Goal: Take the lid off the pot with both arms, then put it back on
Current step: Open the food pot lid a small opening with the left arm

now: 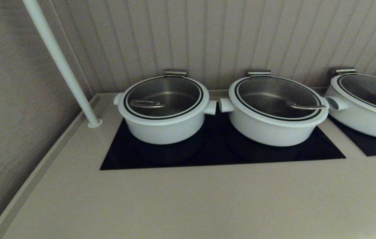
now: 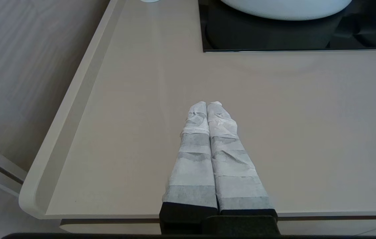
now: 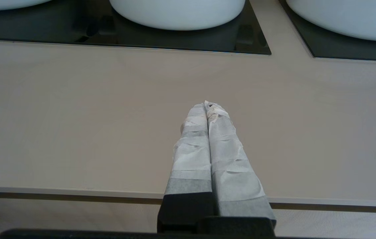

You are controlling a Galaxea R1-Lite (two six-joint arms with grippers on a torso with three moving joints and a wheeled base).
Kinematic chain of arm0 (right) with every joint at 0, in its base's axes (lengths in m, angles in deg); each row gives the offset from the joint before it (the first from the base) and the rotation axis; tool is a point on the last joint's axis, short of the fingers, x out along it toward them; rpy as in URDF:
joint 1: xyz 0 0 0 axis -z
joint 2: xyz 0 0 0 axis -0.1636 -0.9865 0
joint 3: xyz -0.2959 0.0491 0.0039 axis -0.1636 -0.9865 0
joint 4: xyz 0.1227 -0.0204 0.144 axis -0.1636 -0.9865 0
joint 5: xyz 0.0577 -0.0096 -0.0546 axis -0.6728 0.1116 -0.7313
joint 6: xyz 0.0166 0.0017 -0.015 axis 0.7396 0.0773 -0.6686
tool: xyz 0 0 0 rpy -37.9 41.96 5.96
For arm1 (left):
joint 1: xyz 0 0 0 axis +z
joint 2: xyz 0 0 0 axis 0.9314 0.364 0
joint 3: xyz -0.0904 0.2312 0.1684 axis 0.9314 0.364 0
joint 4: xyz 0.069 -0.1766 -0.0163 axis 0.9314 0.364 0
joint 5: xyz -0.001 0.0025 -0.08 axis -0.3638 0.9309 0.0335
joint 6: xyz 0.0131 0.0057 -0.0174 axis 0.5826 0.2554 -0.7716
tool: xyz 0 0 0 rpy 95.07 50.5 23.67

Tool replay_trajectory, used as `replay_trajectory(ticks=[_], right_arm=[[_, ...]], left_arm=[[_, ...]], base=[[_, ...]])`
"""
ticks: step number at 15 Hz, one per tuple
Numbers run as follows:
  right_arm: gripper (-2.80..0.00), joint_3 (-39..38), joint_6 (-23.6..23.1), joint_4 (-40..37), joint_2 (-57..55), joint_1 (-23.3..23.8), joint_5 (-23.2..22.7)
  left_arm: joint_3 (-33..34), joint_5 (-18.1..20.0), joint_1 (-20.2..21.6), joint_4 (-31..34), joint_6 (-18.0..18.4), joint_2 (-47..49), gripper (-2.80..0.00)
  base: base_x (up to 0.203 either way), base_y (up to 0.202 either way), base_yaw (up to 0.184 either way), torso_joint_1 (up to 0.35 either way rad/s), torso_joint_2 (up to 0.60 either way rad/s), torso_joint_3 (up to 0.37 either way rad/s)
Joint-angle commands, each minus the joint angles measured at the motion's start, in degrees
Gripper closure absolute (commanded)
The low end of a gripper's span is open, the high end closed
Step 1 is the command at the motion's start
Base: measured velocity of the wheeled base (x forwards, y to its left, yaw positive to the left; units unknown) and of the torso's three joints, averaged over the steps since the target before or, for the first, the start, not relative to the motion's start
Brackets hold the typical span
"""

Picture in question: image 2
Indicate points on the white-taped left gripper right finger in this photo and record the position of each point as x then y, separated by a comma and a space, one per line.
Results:
234, 172

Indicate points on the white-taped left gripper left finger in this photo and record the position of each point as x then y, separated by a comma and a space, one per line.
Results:
193, 166

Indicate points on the wide black glass cooktop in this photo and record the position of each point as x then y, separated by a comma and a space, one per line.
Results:
267, 36

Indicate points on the white round pole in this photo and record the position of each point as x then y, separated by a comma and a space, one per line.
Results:
149, 1

